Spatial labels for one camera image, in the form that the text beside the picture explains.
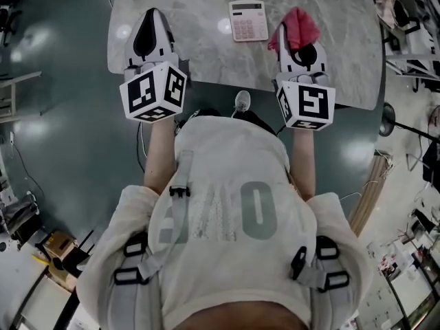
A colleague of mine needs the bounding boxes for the person's white printed shirt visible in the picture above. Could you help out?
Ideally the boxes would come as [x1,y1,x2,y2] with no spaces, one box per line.
[76,115,374,330]

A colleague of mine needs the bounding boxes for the person's black trousers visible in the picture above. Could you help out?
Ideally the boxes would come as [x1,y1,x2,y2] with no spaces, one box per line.
[177,107,278,137]

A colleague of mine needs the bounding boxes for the brown cardboard box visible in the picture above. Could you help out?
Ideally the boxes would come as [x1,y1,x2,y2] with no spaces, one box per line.
[36,230,79,266]

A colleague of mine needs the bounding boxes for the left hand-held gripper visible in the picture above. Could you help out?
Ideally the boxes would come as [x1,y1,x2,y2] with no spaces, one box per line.
[119,8,188,125]

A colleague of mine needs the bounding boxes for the pink calculator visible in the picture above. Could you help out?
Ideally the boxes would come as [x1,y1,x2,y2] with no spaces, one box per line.
[228,0,270,43]

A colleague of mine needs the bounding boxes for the grey backpack strap harness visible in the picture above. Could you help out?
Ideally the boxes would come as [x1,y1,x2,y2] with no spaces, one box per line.
[113,149,350,330]

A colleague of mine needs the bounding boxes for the bundle of wooden slats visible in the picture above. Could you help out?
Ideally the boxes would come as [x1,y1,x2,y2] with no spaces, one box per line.
[349,149,393,237]

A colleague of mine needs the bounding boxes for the person's right forearm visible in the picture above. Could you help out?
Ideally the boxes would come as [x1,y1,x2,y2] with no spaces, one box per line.
[291,127,317,199]

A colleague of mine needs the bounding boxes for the black standing fan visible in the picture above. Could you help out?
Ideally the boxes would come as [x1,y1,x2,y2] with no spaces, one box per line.
[377,102,440,144]

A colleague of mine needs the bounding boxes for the white power cable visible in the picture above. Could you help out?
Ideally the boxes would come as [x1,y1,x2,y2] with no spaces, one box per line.
[136,121,149,160]

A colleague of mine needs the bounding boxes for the pink cloth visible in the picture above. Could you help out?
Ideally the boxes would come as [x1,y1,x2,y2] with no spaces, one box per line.
[267,7,322,53]

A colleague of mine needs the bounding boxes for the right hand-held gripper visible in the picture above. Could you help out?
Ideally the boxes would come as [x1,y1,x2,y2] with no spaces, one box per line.
[276,22,337,131]

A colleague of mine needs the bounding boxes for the person's white shoe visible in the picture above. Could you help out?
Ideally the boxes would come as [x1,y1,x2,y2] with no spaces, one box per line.
[232,90,251,118]

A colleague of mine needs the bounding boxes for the person's left forearm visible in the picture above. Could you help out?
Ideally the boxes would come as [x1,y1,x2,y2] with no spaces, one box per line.
[143,117,179,195]

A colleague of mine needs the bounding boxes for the white metal frame rack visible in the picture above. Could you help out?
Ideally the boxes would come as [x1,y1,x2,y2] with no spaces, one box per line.
[384,22,440,80]

